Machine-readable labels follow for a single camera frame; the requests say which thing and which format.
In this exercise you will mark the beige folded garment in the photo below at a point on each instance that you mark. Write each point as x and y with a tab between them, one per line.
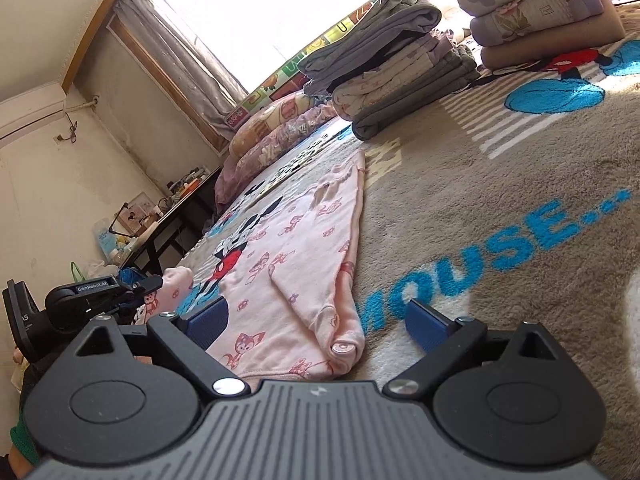
550	45

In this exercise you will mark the colourful alphabet play mat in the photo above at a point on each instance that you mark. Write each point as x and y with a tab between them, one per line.
280	85

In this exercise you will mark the printed cartoon blanket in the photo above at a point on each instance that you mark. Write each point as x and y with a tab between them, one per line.
475	185

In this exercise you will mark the blue and white packet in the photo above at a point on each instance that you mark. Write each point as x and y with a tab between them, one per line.
105	240

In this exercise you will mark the grey curtain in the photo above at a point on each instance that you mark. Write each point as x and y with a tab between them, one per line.
190	70

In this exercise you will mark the yellow cartoon pillow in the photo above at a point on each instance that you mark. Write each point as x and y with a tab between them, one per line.
270	122

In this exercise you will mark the white quilted printed garment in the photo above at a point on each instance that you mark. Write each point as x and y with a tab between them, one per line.
390	85

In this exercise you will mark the green bag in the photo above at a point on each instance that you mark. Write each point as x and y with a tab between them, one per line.
76	272

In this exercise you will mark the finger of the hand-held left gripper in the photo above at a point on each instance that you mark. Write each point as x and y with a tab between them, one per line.
145	284
126	310

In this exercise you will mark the purple floral pillow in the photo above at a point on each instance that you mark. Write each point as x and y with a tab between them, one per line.
265	160

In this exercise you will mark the person's left forearm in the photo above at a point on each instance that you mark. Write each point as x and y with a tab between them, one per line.
22	442

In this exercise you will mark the dark grey folded sweatpants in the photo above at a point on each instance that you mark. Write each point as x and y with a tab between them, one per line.
415	102

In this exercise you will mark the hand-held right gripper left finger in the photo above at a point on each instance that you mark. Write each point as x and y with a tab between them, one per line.
207	320

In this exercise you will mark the white air conditioner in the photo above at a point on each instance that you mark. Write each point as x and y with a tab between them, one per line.
30	115

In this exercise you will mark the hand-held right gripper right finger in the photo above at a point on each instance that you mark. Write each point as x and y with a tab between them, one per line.
430	325

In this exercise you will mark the picture frame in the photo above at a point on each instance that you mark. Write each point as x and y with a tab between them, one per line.
142	212

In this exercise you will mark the wooden window frame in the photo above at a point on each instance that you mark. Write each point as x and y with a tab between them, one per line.
150	70

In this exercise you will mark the white plastic bag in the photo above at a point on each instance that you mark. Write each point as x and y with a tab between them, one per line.
97	270

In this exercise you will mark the purple quilted folded garment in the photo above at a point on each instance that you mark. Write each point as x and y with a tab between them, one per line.
535	17

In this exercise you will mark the dark desk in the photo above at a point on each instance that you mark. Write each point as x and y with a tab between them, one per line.
165	225

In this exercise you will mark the black desk lamp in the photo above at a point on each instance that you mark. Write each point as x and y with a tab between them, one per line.
117	220

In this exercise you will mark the pink fox print shirt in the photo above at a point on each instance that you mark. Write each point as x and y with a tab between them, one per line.
300	260

